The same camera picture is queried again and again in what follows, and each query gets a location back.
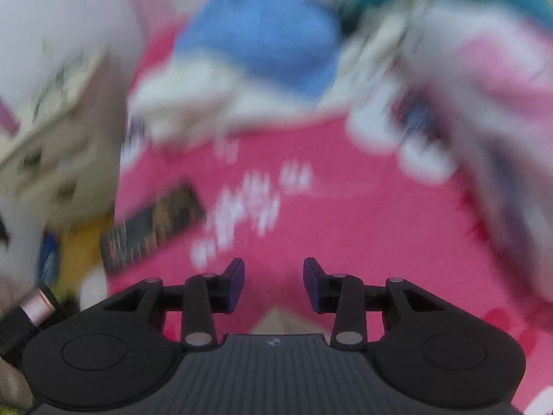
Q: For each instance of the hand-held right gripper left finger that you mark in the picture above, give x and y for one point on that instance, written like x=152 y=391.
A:
x=236 y=281

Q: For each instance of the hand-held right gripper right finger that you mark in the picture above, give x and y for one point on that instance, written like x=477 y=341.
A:
x=310 y=283

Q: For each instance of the beige zip hoodie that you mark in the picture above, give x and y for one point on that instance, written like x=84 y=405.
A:
x=281 y=324

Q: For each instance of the pink floral bed sheet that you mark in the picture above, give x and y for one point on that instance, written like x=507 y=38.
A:
x=345 y=203

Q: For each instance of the black smartphone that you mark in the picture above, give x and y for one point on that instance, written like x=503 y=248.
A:
x=151 y=224

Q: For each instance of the beige nightstand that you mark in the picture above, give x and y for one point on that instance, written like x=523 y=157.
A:
x=52 y=160

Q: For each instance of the cream fleece garment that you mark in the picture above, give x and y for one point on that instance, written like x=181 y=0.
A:
x=190 y=95

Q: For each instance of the blue crumpled garment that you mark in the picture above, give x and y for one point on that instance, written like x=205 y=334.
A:
x=259 y=30

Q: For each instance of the pink printed duvet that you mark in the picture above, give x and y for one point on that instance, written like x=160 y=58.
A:
x=497 y=95

